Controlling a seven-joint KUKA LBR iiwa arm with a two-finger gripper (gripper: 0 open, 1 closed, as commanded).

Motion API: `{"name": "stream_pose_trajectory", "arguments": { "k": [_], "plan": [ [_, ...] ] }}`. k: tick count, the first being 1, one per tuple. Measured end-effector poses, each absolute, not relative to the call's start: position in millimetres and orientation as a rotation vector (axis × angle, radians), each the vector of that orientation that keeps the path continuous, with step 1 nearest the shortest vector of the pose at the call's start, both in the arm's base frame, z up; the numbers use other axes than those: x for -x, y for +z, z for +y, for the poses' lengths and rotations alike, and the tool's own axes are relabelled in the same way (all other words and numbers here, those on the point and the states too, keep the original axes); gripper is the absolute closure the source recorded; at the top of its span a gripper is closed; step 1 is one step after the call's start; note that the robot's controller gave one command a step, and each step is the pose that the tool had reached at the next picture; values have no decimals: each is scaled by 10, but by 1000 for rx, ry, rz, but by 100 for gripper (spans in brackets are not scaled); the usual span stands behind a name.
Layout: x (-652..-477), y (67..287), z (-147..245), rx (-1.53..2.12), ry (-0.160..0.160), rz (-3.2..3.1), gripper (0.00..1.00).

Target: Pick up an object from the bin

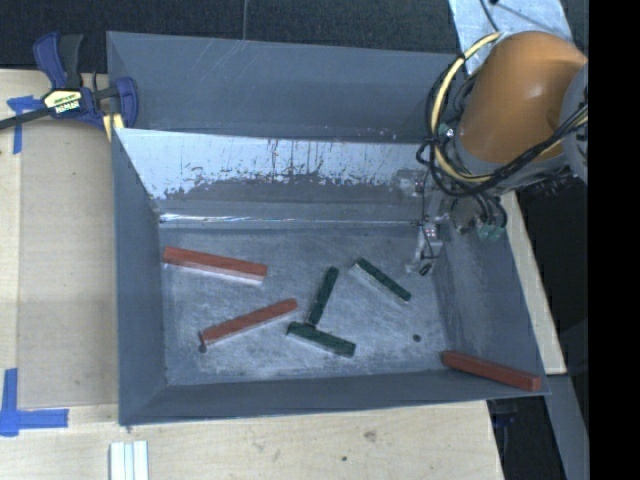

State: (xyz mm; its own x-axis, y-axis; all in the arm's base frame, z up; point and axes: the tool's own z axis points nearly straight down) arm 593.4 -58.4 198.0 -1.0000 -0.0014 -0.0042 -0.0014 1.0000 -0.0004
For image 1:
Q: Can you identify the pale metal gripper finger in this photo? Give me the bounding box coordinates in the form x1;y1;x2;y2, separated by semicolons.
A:
405;223;431;275
419;230;444;277

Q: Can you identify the dark green flat block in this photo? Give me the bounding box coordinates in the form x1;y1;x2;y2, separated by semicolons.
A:
285;320;358;360
305;265;341;327
349;256;413;305

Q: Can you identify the red-brown flat block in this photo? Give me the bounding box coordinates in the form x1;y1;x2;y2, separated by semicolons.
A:
440;349;544;394
162;245;269;284
198;297;300;347

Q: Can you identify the grey metal bin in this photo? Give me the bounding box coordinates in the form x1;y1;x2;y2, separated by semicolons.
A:
104;30;552;427

